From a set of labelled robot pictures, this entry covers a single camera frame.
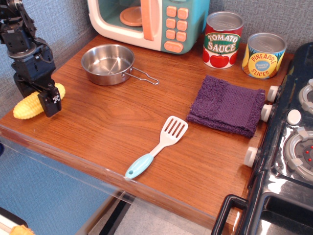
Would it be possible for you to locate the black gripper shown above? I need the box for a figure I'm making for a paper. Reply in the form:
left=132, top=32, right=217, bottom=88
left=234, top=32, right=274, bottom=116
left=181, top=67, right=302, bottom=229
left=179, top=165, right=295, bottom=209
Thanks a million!
left=11, top=45, right=62, bottom=118

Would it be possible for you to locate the yellow toy corn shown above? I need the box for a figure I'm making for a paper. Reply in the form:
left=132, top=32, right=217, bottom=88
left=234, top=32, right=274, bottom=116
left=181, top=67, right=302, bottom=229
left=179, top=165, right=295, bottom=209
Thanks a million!
left=13, top=83, right=66, bottom=119

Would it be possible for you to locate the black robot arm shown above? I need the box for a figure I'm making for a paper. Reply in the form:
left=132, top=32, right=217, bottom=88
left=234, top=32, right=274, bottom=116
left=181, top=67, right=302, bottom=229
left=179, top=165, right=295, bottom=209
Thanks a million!
left=0, top=0, right=62, bottom=117

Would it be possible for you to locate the small steel pot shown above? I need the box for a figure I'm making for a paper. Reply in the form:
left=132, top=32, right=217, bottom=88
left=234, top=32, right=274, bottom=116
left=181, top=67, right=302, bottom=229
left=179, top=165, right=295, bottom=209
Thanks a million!
left=81, top=44, right=159, bottom=86

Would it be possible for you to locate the clear acrylic table guard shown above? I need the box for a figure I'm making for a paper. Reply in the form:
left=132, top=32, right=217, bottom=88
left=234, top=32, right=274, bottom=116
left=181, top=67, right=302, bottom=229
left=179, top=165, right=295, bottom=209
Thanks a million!
left=0, top=125, right=215, bottom=230

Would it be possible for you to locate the orange microwave plate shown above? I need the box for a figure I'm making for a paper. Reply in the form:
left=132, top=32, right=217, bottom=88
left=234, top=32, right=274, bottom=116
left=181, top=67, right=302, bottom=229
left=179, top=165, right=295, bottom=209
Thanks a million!
left=119, top=6, right=142, bottom=27

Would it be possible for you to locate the white and teal spatula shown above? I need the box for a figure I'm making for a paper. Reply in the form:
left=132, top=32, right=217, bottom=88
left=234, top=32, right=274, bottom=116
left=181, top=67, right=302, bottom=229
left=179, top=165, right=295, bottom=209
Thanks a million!
left=125, top=116, right=189, bottom=179

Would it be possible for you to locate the teal toy microwave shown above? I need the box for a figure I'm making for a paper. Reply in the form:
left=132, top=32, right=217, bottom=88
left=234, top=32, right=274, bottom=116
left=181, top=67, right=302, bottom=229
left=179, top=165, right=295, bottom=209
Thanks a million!
left=88, top=0, right=210, bottom=54

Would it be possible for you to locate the tomato sauce can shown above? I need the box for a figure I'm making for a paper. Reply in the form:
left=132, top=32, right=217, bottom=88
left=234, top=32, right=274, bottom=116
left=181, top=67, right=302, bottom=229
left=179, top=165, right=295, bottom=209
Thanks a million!
left=202, top=11, right=244, bottom=69

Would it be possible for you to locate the purple folded towel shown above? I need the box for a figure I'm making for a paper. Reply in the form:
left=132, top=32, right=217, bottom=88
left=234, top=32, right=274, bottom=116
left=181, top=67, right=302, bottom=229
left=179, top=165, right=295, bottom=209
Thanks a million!
left=187, top=75, right=265, bottom=138

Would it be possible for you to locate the white lower stove knob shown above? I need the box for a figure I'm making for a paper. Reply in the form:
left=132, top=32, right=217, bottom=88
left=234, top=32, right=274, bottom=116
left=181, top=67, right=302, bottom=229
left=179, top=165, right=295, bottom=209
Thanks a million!
left=244, top=146, right=258, bottom=167

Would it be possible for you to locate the white stove knob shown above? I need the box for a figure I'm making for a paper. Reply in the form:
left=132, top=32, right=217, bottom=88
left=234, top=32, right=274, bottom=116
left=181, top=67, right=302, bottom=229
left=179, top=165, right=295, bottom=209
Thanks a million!
left=244, top=146, right=258, bottom=167
left=267, top=86, right=279, bottom=103
left=260, top=104, right=272, bottom=122

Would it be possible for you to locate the white middle stove knob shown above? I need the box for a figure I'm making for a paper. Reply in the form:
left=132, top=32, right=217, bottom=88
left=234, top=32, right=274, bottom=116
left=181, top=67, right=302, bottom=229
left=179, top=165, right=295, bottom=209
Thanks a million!
left=260, top=104, right=272, bottom=122

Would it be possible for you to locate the pineapple slices can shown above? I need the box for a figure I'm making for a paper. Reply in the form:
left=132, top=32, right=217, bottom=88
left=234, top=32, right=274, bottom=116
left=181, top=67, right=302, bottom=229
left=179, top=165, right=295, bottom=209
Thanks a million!
left=242, top=32, right=287, bottom=79

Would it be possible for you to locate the white upper stove knob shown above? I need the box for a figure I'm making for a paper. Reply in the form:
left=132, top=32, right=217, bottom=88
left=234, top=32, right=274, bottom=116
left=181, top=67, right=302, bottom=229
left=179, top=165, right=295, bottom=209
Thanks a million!
left=267, top=86, right=279, bottom=103

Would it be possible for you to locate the black toy stove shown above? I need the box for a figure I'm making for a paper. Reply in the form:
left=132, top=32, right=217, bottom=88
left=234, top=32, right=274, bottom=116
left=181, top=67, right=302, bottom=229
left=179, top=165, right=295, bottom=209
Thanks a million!
left=212, top=43, right=313, bottom=235

